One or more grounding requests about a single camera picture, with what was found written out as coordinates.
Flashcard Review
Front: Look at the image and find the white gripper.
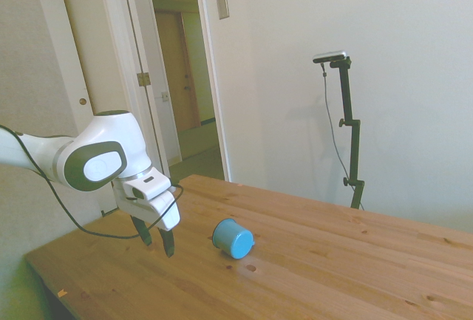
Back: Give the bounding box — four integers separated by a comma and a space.
112, 179, 182, 259

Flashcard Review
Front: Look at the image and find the blue enamel mug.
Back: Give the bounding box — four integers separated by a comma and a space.
211, 218, 257, 261

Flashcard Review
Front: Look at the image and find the white hallway door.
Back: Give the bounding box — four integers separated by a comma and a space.
142, 0, 183, 168

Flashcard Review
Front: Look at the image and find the brown wooden door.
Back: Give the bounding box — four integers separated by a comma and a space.
154, 9, 203, 132

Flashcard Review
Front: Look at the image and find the white open door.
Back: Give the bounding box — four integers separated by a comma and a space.
55, 0, 147, 218

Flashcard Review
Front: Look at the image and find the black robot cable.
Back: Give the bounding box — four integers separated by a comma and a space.
0, 123, 185, 240

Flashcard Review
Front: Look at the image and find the black camera stand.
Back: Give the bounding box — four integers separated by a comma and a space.
320, 61, 365, 211
329, 57, 367, 210

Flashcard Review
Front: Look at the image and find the beige wall switch plate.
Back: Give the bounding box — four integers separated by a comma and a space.
215, 0, 231, 21

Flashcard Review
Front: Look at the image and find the silver black exterior camera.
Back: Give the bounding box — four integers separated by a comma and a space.
313, 50, 349, 64

